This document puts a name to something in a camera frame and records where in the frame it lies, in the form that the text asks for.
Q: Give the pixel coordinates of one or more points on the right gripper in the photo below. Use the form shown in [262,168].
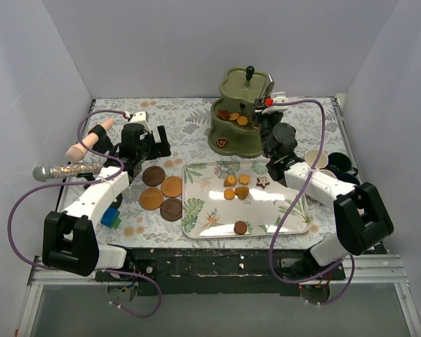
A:
[262,117]

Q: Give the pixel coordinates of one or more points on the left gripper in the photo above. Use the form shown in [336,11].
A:
[154,146]

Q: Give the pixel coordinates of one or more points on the orange flower cookie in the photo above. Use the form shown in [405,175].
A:
[244,179]

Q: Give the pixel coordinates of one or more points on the brown star cookie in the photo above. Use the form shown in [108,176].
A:
[223,114]

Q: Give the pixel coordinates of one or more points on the metal serving tongs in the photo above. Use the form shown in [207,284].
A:
[264,101]

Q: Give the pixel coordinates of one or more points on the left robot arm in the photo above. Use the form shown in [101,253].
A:
[70,242]

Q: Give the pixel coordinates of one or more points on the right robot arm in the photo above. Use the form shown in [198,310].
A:
[361,218]

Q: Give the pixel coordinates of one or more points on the dark wooden coaster upper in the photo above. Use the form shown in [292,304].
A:
[153,176]

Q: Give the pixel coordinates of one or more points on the dark wooden coaster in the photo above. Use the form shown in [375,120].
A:
[153,176]
[171,209]

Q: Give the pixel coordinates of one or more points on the light wooden coaster upper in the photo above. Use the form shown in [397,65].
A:
[172,186]

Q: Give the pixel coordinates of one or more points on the light wooden coaster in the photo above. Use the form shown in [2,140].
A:
[172,186]
[151,199]

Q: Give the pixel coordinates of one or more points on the cream mug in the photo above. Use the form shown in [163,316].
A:
[316,159]

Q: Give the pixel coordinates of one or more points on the green three-tier cake stand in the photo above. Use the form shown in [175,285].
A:
[232,132]

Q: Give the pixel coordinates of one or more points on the white-iced star cookie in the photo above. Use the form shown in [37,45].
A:
[262,182]

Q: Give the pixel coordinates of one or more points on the floral tablecloth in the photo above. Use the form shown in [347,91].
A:
[188,122]

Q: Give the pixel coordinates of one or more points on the light wooden coaster lower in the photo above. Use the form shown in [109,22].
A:
[151,199]

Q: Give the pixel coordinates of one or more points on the red iced heart cookie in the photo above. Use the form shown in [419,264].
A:
[221,142]

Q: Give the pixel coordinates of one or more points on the dark wooden coaster lower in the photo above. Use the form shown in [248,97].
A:
[171,209]

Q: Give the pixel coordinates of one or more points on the brown heart cookie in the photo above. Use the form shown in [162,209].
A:
[241,192]

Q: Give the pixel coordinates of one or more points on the dark blue mug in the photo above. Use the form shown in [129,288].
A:
[349,178]
[340,163]

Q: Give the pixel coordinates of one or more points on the leaf-patterned white tray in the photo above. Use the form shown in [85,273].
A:
[207,214]

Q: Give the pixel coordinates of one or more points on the green toy block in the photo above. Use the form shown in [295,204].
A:
[118,222]

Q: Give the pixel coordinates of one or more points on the blue toy block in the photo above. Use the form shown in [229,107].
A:
[110,217]

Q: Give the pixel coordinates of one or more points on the dark chocolate round cookie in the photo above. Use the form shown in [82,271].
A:
[240,227]

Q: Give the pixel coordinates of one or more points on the silver glitter microphone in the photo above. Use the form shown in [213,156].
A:
[44,173]

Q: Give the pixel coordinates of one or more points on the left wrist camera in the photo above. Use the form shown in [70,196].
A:
[142,118]

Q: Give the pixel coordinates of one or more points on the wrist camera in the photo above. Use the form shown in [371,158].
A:
[142,118]
[278,99]

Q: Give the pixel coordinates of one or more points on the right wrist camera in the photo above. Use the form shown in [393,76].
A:
[278,99]

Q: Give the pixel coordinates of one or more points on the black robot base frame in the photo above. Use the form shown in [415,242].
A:
[207,271]

